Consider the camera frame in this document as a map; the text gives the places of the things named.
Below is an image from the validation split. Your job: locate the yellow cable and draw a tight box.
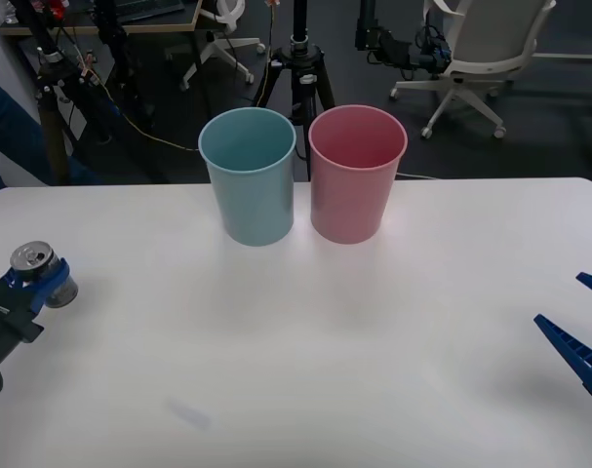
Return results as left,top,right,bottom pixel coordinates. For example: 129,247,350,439
56,23,202,154

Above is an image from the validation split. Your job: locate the black camera tripod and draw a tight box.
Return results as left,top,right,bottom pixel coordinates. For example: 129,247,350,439
250,0,336,182

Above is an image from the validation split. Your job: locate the wooden-edged desk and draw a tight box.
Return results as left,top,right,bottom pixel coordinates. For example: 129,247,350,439
0,0,204,36

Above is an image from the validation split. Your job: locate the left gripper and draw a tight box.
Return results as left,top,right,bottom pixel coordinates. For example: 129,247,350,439
0,258,72,368

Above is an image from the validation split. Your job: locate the silver drink can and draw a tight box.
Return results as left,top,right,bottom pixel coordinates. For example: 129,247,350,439
9,240,79,310

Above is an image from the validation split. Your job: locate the pink plastic bin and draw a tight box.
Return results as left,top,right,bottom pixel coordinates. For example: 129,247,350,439
307,103,409,246

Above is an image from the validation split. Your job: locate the black tripod with brown legs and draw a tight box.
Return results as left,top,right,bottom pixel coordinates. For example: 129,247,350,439
27,0,156,187

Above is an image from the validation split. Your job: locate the small white office chair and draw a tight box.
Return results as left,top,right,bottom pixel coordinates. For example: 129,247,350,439
179,0,268,93

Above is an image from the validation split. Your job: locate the person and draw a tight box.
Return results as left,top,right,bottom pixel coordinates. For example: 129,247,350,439
0,72,106,192

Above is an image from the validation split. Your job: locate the large white office chair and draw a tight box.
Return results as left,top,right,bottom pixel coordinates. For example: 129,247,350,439
389,0,559,141

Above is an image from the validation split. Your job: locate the pale blue plastic bin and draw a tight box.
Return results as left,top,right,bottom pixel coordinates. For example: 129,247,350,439
197,107,297,248

